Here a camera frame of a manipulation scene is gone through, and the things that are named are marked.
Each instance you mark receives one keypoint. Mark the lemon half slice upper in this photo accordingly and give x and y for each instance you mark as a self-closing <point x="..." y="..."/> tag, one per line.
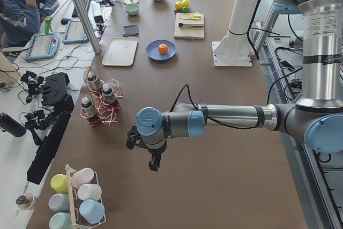
<point x="196" y="14"/>

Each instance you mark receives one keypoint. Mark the steel muddler black tip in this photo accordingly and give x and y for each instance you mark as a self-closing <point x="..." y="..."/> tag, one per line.
<point x="190" y="25"/>

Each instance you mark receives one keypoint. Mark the teach pendant far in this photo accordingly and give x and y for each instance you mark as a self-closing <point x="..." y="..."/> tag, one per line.
<point x="74" y="33"/>

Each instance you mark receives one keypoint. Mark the green bowl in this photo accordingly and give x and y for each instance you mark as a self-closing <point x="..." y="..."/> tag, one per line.
<point x="132" y="9"/>

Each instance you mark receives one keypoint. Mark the orange mandarin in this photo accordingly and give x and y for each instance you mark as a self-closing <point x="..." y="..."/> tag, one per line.
<point x="163" y="49"/>

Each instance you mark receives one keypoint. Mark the black water bottle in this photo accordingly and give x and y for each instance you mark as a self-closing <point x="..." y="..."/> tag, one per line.
<point x="11" y="126"/>

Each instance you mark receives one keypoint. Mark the paper cup with tools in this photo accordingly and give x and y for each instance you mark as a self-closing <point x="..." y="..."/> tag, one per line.
<point x="26" y="201"/>

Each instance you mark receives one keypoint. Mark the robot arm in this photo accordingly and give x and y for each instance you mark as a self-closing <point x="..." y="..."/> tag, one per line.
<point x="315" y="119"/>

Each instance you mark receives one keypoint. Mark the white cup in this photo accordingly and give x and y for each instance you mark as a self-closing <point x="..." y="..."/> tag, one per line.
<point x="89" y="191"/>

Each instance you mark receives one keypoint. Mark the cream rabbit tray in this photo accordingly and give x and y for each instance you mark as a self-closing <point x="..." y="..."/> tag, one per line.
<point x="120" y="52"/>

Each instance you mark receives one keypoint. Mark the light blue cup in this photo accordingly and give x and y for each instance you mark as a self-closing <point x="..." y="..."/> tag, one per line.
<point x="93" y="211"/>

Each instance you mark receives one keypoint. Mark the copper wire bottle rack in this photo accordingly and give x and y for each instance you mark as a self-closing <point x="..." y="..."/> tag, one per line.
<point x="106" y="112"/>

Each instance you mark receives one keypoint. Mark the tea bottle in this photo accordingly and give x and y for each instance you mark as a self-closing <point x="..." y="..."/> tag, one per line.
<point x="89" y="111"/>
<point x="93" y="82"/>
<point x="108" y="94"/>

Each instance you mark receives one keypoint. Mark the yellow cup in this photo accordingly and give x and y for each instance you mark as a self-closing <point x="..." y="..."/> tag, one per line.
<point x="59" y="183"/>

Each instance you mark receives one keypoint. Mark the white wire cup rack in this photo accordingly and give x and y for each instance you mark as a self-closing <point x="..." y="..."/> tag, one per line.
<point x="77" y="221"/>

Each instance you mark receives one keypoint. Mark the mint cup bottom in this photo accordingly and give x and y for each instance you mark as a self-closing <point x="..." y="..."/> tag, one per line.
<point x="61" y="220"/>

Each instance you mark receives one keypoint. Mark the yellow lemon upper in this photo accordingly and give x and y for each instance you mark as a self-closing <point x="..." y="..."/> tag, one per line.
<point x="179" y="5"/>

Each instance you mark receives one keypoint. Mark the green lime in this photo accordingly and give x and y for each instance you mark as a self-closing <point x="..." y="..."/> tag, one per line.
<point x="185" y="9"/>

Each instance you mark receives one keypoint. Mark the grey cup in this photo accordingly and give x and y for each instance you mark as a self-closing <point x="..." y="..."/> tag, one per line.
<point x="59" y="203"/>

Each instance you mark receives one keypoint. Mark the seated person blue hoodie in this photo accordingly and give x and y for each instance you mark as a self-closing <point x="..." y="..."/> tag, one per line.
<point x="21" y="19"/>

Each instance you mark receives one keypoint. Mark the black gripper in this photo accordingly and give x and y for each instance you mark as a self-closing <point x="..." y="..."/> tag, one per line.
<point x="154" y="157"/>

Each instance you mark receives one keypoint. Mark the grey folded cloth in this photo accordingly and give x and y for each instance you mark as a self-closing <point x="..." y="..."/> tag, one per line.
<point x="130" y="30"/>

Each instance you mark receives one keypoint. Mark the tea bottle lower right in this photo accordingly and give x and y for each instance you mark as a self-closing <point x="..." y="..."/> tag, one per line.
<point x="89" y="111"/>

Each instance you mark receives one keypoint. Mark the pink cup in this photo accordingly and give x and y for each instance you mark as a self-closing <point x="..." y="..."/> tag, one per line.
<point x="82" y="177"/>

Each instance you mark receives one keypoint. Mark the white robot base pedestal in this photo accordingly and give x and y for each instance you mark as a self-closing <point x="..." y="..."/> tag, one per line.
<point x="234" y="49"/>

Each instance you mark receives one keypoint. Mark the yellow plastic knife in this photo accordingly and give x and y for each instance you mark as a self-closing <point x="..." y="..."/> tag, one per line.
<point x="190" y="18"/>

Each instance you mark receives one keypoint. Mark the blue plate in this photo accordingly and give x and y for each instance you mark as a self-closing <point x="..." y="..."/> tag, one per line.
<point x="152" y="50"/>

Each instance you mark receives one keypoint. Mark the teach pendant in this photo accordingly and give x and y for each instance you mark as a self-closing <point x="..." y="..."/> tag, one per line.
<point x="42" y="47"/>
<point x="74" y="33"/>

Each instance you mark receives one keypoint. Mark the tea bottle lower left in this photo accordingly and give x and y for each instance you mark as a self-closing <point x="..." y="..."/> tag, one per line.
<point x="108" y="94"/>

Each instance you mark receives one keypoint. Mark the aluminium frame post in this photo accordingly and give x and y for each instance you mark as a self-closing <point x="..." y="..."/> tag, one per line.
<point x="83" y="15"/>

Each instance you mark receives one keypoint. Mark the yellow lemon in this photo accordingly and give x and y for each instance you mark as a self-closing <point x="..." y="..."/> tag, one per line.
<point x="186" y="3"/>
<point x="179" y="5"/>

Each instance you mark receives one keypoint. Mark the yellow lemon lower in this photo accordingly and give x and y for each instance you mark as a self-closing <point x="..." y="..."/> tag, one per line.
<point x="186" y="3"/>

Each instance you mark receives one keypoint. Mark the teach pendant near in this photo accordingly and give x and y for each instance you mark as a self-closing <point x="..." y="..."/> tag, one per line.
<point x="42" y="47"/>

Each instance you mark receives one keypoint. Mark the bamboo cutting board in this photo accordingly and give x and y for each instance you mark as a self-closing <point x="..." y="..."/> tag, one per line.
<point x="189" y="33"/>

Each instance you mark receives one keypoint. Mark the tea bottle upper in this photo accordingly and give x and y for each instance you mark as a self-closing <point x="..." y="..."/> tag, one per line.
<point x="93" y="82"/>

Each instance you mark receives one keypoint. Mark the lemon slice flat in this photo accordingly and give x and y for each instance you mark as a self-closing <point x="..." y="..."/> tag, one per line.
<point x="188" y="15"/>

